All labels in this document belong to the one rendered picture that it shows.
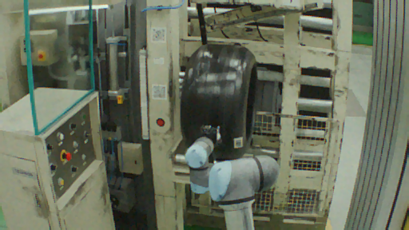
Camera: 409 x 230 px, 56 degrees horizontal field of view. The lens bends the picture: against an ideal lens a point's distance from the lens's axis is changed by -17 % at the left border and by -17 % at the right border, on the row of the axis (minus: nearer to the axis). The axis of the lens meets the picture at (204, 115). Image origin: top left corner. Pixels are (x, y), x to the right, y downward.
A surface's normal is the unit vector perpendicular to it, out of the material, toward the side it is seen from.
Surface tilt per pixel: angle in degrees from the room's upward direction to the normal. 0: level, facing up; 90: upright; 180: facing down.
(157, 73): 90
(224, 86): 56
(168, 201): 90
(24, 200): 90
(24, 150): 90
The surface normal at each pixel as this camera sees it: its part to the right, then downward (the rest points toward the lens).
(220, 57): -0.11, -0.67
